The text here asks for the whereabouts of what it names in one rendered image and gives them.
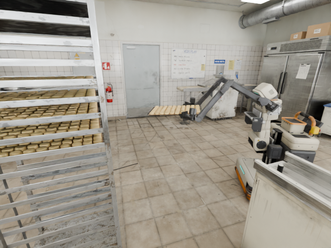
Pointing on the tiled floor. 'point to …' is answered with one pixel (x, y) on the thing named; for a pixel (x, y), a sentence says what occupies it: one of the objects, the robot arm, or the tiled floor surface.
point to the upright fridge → (290, 104)
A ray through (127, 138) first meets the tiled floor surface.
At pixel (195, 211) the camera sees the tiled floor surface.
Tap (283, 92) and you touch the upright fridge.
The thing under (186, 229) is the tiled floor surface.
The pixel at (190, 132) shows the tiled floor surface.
